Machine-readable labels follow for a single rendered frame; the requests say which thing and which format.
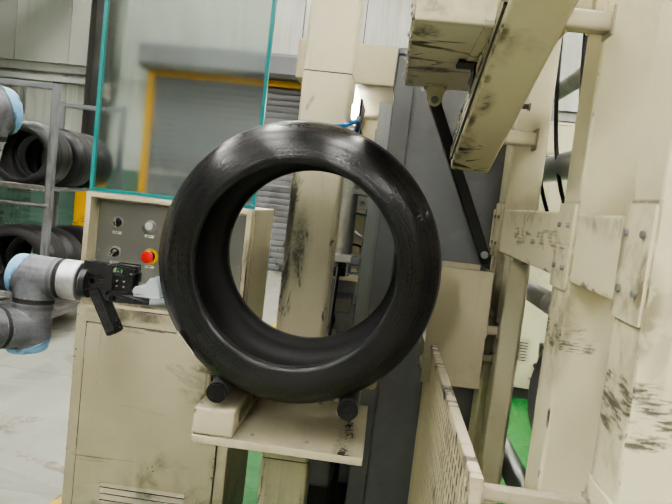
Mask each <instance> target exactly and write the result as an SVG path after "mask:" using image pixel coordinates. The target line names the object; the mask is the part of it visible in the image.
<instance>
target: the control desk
mask: <svg viewBox="0 0 672 504"><path fill-rule="evenodd" d="M172 201H173V200H170V199H161V198H153V197H144V196H135V195H127V194H118V193H110V192H101V191H87V192H86V204H85V217H84V229H83V241H82V253H81V261H84V260H90V259H97V261H103V262H110V263H113V262H126V263H133V264H140V265H141V273H142V276H141V282H139V286H140V285H142V284H147V282H148V280H149V279H150V278H155V277H156V276H159V246H160V239H161V233H162V229H163V225H164V221H165V218H166V215H167V212H168V210H169V207H170V205H171V203H172ZM273 214H274V209H267V208H259V207H255V209H247V208H243V209H242V210H241V212H240V214H239V216H238V218H237V220H236V222H235V225H234V228H233V231H232V235H231V241H230V266H231V271H232V275H233V279H234V282H235V284H236V287H237V289H238V291H239V293H240V295H241V296H242V298H243V300H244V301H245V303H246V304H247V305H248V306H249V308H250V309H251V310H252V311H253V312H254V313H255V314H256V315H257V316H258V317H259V318H261V319H262V318H263V309H264V299H265V290H266V280H267V271H268V261H269V252H270V242H271V233H272V224H273ZM78 302H79V304H78V306H77V319H76V331H75V343H74V355H73V367H72V380H71V392H70V404H69V416H68V428H67V441H66V453H65V465H64V477H63V489H62V502H61V504H243V498H244V488H245V479H246V469H247V460H248V450H244V449H237V448H230V447H223V446H216V445H209V444H202V443H194V442H191V435H192V433H193V432H192V426H193V416H194V408H195V406H196V405H197V404H198V403H199V402H200V401H201V400H202V399H203V398H204V397H205V396H206V390H207V387H208V386H209V385H210V383H211V382H212V381H213V380H214V379H215V378H216V377H217V376H216V375H215V374H214V373H212V372H211V371H210V370H209V369H208V368H206V367H205V366H204V365H203V364H202V363H201V362H200V361H199V360H198V359H197V358H196V357H195V356H194V355H192V354H191V352H190V351H189V349H188V348H187V346H186V345H185V344H184V342H183V341H182V339H181V338H180V337H179V335H178V334H177V330H176V328H175V326H174V324H173V322H172V320H171V318H170V316H169V313H168V310H167V308H166V305H139V304H128V303H115V302H113V305H114V307H115V309H116V312H117V314H118V317H119V319H120V321H121V324H122V326H123V329H122V330H121V331H120V332H118V333H116V334H114V335H111V336H107V335H106V333H105V331H104V329H103V326H102V324H101V321H100V319H99V316H98V314H97V312H96V309H95V307H94V304H93V302H92V300H91V297H89V298H85V297H84V298H83V299H82V300H80V301H78Z"/></svg>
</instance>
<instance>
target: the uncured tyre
mask: <svg viewBox="0 0 672 504"><path fill-rule="evenodd" d="M302 171H322V172H328V173H332V174H336V175H339V176H342V177H344V178H346V179H349V180H351V181H352V182H354V183H355V184H356V185H358V186H359V187H360V188H361V189H362V190H363V191H364V192H365V193H366V194H367V195H368V196H369V197H370V198H371V199H372V200H373V201H374V202H375V204H376V205H377V206H378V208H379V209H380V211H381V212H382V214H383V216H384V218H385V219H386V221H387V224H388V226H389V228H390V231H391V233H392V237H393V240H394V244H395V267H394V273H393V277H392V280H391V283H390V286H389V288H388V290H387V292H386V294H385V296H384V298H383V299H382V301H381V302H380V304H379V305H378V306H377V307H376V309H375V310H374V311H373V312H372V313H371V314H370V315H369V316H368V317H367V318H365V319H364V320H363V321H362V322H360V323H359V324H357V325H356V326H354V327H352V328H350V329H348V330H346V331H343V332H341V333H338V334H334V335H330V336H324V337H302V336H296V335H292V334H289V333H286V332H283V331H280V330H278V329H276V328H274V327H272V326H271V325H269V324H267V323H266V322H265V321H263V320H262V319H261V318H259V317H258V316H257V315H256V314H255V313H254V312H253V311H252V310H251V309H250V308H249V306H248V305H247V304H246V303H245V301H244V300H243V298H242V296H241V295H240V293H239V291H238V289H237V287H236V284H235V282H234V279H233V275H232V271H231V266H230V241H231V235H232V231H233V228H234V225H235V222H236V220H237V218H238V216H239V214H240V212H241V210H242V209H243V207H244V206H245V204H246V203H247V202H248V201H249V199H250V198H251V197H252V196H253V195H254V194H255V193H256V192H257V191H258V190H260V189H261V188H262V187H263V186H265V185H266V184H268V183H270V182H271V181H273V180H275V179H277V178H279V177H282V176H285V175H288V174H291V173H295V172H302ZM441 270H442V256H441V245H440V239H439V233H438V229H437V225H436V222H435V219H434V216H433V213H432V210H431V208H430V206H429V203H428V201H427V199H426V197H425V195H424V194H423V192H422V190H421V188H420V187H419V185H418V184H417V182H416V181H415V179H414V178H413V177H412V175H411V174H410V173H409V172H408V170H407V169H406V168H405V167H404V166H403V165H402V164H401V163H400V162H399V161H398V160H397V159H396V158H395V157H394V156H393V155H392V154H390V153H389V152H388V151H387V150H385V149H384V148H383V147H381V146H380V145H378V144H377V143H375V142H374V141H372V140H370V139H369V138H367V137H365V136H363V135H361V134H359V133H357V132H355V131H352V130H350V129H347V128H344V127H341V126H338V125H334V124H330V123H325V122H318V121H309V120H289V121H280V122H274V123H269V124H265V125H261V126H257V127H254V128H252V129H249V130H246V131H244V132H242V133H240V134H238V135H235V136H234V137H232V138H230V139H228V140H227V141H225V142H223V143H222V144H220V145H219V146H218V147H216V148H215V149H214V150H212V151H211V152H210V153H209V154H208V155H206V156H205V157H204V158H203V159H202V160H201V161H200V162H199V163H198V164H197V165H196V166H195V167H194V169H193V170H192V171H191V172H190V174H189V175H188V176H187V177H186V179H185V180H184V182H183V183H182V185H181V186H180V188H179V190H178V191H177V193H176V195H175V197H174V199H173V201H172V203H171V205H170V207H169V210H168V212H167V215H166V218H165V221H164V225H163V229H162V233H161V239H160V246H159V276H160V284H161V289H162V294H163V298H164V301H165V305H166V308H167V310H168V313H169V316H170V318H171V320H172V322H173V324H174V326H175V328H176V330H177V331H178V332H179V333H180V335H181V336H182V337H183V339H184V340H185V342H186V343H187V344H188V346H189V347H190V349H191V350H192V352H193V353H194V356H195V357H196V358H197V359H198V360H199V361H200V362H201V363H202V364H203V365H204V366H205V367H206V368H208V369H209V370H210V371H211V372H212V373H214V374H215V375H216V376H218V377H219V378H220V379H222V380H223V381H225V382H227V383H228V384H230V385H232V386H233V387H235V388H237V389H239V390H241V391H244V392H246V393H248V394H251V395H254V396H257V397H260V398H263V399H267V400H272V401H277V402H284V403H317V402H324V401H329V400H334V399H338V398H341V397H345V396H348V395H350V394H353V393H356V392H358V391H360V390H362V389H364V388H366V387H368V386H370V385H372V384H374V383H375V382H377V381H378V380H380V379H381V378H383V377H384V376H386V375H387V374H388V373H389V372H391V371H392V370H393V369H394V368H395V367H396V366H398V365H399V364H400V363H401V362H402V361H403V360H404V358H405V357H406V356H407V355H408V354H409V353H410V352H411V350H412V349H413V348H414V346H415V345H416V344H417V342H418V341H419V339H420V337H421V336H422V334H423V332H424V331H425V329H426V327H427V325H428V323H429V321H430V318H431V316H432V313H433V310H434V308H435V304H436V301H437V297H438V293H439V288H440V281H441Z"/></svg>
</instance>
